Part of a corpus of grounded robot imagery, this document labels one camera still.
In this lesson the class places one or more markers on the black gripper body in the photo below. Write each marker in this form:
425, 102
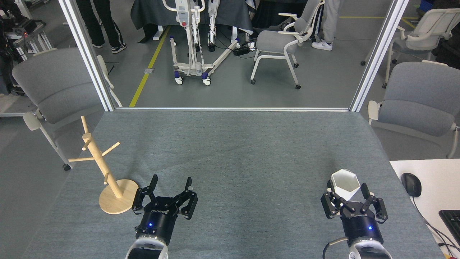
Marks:
361, 226
158, 223

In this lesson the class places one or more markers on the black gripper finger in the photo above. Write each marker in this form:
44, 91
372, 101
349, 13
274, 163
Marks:
189, 203
329, 207
379, 208
138, 201

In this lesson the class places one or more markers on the white hexagonal cup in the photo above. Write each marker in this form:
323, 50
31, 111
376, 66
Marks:
345, 185

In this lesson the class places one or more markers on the wooden cup rack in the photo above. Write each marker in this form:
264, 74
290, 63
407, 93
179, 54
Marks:
118, 196

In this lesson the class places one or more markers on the metal equipment rack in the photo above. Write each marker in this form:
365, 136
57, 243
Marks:
32, 37

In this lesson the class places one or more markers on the black computer mouse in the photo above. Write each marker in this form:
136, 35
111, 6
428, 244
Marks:
411, 184

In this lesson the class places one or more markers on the white desk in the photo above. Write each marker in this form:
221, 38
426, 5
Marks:
438, 180

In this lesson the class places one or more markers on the black keyboard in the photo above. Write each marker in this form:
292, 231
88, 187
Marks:
452, 223

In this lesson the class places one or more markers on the grey chair with white armrest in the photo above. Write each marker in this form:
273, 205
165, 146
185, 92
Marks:
420, 100

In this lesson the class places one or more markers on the white stand on wheels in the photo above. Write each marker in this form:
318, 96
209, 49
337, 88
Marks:
190, 66

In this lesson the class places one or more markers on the grey chair with wheels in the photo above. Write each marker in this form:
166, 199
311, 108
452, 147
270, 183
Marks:
61, 86

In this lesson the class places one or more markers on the black power strip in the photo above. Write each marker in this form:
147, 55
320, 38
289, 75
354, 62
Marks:
241, 50

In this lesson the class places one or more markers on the person in dark trousers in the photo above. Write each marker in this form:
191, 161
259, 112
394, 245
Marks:
107, 21

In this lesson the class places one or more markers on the person with white shoes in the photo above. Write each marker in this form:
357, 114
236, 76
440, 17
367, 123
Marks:
329, 21

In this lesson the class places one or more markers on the table with dark cloth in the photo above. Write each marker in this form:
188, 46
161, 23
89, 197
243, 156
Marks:
151, 12

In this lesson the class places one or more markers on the silver table edge rail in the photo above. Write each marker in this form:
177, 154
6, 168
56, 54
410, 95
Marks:
233, 108

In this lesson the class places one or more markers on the silver post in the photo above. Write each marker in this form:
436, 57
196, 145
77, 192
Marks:
377, 54
86, 54

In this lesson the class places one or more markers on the grey chair with white frame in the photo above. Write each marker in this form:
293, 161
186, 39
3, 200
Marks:
276, 41
431, 25

